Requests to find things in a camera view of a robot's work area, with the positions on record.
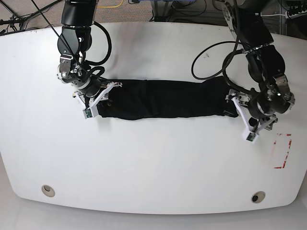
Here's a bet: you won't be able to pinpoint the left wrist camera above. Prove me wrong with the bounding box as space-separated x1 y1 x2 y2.
242 130 258 143

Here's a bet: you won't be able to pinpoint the table grommet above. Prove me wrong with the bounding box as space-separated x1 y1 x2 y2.
251 191 266 204
41 185 55 197

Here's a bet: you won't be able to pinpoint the black tripod legs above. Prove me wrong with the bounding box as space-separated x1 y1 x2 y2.
0 0 64 29

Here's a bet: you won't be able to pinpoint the white power strip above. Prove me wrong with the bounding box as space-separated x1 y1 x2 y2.
285 4 307 19

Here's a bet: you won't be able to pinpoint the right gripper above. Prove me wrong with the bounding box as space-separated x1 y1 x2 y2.
71 80 123 110

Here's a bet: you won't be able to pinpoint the right table grommet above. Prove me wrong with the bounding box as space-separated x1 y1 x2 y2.
251 191 266 204

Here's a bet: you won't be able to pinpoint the black printed T-shirt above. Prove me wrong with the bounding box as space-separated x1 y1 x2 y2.
97 76 238 120

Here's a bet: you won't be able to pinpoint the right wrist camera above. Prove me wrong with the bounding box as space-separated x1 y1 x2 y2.
83 106 99 119

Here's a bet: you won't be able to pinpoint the yellow cable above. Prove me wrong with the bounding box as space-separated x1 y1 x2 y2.
97 0 124 9

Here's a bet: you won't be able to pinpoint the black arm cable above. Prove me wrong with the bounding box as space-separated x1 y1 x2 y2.
191 23 245 81

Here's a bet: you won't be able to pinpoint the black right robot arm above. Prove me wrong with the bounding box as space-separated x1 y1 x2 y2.
57 0 112 109

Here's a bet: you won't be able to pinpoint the red tape marking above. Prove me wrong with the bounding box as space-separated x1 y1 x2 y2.
272 134 292 169

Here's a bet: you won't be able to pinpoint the left table grommet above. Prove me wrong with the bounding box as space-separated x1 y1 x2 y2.
41 185 55 197

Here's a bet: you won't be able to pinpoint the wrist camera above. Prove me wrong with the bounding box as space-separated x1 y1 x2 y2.
83 106 99 119
242 130 258 143

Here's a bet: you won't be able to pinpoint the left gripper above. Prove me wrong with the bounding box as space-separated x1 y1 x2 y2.
226 89 278 134

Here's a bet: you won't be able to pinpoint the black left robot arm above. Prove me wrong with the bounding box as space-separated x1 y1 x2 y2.
223 0 295 137

